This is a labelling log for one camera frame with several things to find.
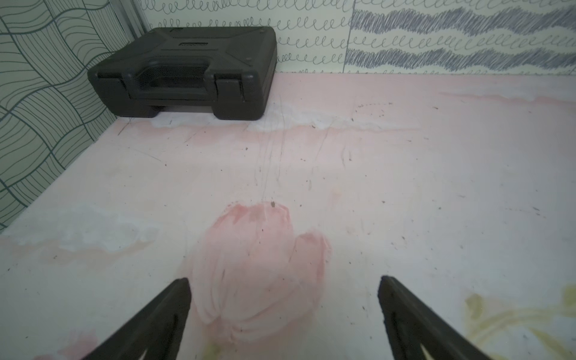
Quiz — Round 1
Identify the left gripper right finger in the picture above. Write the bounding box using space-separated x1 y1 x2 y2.
378 275 489 360

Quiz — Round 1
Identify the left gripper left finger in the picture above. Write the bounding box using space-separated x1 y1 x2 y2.
84 277 192 360

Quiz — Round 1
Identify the black plastic tool case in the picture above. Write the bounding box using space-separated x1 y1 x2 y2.
88 26 278 121

